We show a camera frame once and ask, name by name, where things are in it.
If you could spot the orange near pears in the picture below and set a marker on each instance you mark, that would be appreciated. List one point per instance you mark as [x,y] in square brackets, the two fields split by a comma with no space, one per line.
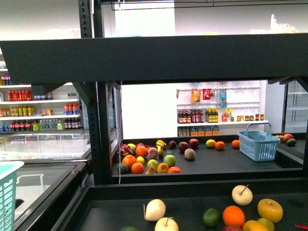
[233,216]

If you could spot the far orange by basket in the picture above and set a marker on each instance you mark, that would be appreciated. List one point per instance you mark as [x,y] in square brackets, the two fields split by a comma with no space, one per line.
[235,144]

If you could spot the orange far pile top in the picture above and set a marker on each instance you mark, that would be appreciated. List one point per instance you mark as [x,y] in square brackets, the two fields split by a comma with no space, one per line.
[141,151]

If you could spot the small green-yellow fruit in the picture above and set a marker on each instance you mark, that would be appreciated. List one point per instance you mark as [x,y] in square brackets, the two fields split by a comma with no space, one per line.
[267,223]

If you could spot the black shelf upright post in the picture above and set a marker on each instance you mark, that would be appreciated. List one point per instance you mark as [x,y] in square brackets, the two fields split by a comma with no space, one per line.
[95,97]

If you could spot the green lime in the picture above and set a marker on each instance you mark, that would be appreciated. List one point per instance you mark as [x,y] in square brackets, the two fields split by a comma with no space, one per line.
[211,217]

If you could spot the large teal plastic basket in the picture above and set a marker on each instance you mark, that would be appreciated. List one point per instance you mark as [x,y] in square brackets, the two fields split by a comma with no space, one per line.
[8,179]

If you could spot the dark avocado far pile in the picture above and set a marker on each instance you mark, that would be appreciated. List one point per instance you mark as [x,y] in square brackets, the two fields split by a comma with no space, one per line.
[122,168]

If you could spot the peach on far shelf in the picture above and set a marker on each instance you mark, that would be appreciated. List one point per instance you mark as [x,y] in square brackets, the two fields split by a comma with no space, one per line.
[189,154]

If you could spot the white retail shelf with bottles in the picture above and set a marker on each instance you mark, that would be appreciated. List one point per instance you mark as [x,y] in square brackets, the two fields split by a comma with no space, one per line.
[219,108]

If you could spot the orange far pile front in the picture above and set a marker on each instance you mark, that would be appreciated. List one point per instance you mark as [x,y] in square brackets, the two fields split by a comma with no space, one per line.
[137,168]

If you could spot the drinks shelf left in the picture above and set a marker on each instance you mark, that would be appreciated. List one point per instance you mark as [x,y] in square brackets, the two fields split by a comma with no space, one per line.
[21,109]

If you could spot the black upper shelf board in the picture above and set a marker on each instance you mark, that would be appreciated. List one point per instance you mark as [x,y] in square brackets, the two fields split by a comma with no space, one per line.
[158,59]

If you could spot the white pear left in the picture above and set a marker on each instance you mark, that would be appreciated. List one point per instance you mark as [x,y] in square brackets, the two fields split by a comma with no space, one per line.
[154,210]

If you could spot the red chili pepper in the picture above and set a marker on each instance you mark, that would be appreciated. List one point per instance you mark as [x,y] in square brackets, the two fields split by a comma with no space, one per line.
[302,227]

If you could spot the white pear front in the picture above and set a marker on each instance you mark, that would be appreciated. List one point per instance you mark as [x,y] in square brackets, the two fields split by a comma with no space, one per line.
[166,224]

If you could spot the dark plum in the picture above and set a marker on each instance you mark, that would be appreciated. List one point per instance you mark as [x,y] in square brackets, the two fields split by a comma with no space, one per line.
[172,144]

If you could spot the white pear with stem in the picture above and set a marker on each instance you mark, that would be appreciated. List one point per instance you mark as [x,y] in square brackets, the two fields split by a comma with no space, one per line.
[242,195]

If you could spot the dark red apple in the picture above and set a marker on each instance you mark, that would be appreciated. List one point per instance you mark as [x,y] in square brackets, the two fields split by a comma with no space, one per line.
[194,143]
[183,146]

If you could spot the pink dragon fruit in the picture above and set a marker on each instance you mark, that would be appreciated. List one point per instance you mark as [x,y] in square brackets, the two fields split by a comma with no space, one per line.
[124,150]

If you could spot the orange pile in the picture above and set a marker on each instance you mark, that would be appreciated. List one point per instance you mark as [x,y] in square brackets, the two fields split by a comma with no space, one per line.
[129,160]
[141,151]
[137,168]

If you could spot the glass top chest freezer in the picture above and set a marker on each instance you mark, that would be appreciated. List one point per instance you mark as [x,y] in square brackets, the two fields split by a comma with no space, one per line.
[54,165]

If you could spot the yellow orange fruit front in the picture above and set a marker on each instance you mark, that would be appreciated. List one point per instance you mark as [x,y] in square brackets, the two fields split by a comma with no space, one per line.
[253,225]

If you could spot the green apple far shelf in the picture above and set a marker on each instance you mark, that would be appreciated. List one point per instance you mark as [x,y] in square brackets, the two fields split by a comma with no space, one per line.
[170,160]

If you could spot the yellow apple pear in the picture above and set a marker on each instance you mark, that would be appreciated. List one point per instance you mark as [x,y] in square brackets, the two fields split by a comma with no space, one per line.
[270,209]

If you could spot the far lemon yellow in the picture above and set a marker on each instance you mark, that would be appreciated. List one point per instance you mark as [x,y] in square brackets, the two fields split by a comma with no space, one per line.
[210,143]

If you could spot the far mandarin orange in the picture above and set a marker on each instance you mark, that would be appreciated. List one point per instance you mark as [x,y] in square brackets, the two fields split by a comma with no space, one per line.
[220,145]

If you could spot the dark red apple left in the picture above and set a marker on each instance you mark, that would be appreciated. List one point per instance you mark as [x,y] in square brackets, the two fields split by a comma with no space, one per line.
[183,146]

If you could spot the orange far pile left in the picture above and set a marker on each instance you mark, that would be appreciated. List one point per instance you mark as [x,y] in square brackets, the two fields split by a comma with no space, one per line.
[129,160]

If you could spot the yellow banana bunch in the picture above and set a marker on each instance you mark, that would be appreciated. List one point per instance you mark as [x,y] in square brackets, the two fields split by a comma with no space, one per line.
[160,147]

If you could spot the red apple front shelf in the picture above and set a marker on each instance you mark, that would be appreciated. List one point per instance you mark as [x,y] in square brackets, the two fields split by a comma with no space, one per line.
[232,228]

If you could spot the small blue shopping basket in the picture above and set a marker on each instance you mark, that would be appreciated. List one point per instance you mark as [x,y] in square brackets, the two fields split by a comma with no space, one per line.
[258,145]

